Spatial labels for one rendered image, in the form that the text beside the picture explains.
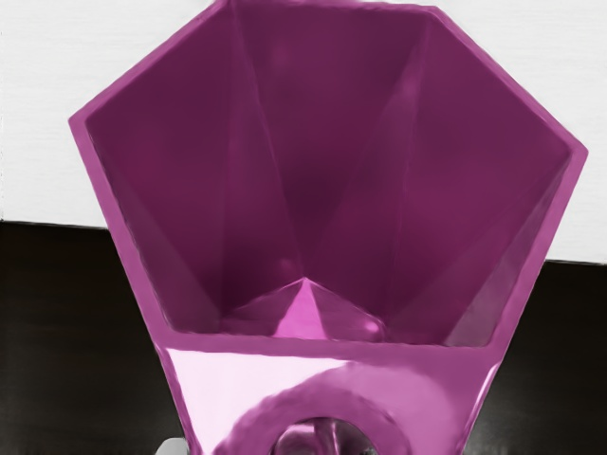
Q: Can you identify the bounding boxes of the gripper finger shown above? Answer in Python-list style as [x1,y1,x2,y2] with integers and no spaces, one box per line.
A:
[158,437,191,455]

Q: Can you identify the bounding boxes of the magenta faceted mug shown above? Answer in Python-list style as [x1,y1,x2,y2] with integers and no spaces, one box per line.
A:
[67,0,590,455]

